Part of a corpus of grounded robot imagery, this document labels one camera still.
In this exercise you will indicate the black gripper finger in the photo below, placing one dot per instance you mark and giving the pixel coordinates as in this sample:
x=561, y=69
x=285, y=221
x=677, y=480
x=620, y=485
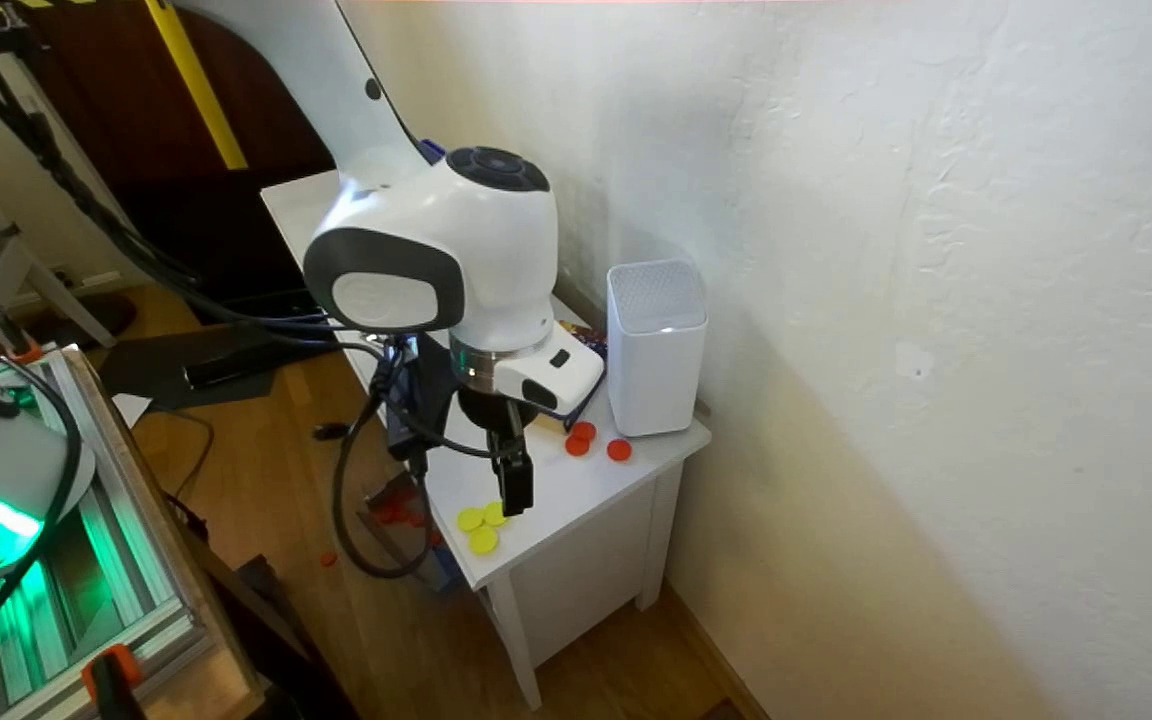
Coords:
x=514, y=480

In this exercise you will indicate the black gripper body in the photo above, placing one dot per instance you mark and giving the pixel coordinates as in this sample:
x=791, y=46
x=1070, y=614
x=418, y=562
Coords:
x=494, y=413

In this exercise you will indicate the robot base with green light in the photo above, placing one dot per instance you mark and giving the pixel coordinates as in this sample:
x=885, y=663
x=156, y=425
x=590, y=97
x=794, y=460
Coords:
x=2, y=465

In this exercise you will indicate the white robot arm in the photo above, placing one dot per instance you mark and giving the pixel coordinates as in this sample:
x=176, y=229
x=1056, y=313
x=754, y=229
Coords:
x=470, y=254

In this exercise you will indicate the red game chip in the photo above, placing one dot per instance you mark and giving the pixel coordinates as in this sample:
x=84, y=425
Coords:
x=620, y=450
x=582, y=443

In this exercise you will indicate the white side table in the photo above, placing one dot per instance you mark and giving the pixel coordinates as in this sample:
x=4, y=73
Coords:
x=579, y=521

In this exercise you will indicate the colourful cardboard box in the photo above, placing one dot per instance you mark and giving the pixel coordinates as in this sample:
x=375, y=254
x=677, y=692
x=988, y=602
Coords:
x=398, y=513

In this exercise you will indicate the white plastic container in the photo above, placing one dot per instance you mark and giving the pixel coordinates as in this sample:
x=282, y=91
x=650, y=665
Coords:
x=659, y=360

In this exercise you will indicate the black flat floor stand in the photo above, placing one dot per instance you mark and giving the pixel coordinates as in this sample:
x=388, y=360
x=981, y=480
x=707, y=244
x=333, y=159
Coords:
x=200, y=364

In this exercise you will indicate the yellow pole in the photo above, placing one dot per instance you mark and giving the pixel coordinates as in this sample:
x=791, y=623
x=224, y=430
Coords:
x=199, y=86

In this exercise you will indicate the orange black clamp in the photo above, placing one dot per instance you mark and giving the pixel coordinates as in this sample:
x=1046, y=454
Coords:
x=116, y=683

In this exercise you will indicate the dark wooden cabinet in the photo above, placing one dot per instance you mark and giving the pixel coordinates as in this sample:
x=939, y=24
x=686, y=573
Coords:
x=110, y=93

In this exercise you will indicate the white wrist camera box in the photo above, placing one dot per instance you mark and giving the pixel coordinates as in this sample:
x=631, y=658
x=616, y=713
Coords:
x=552, y=374

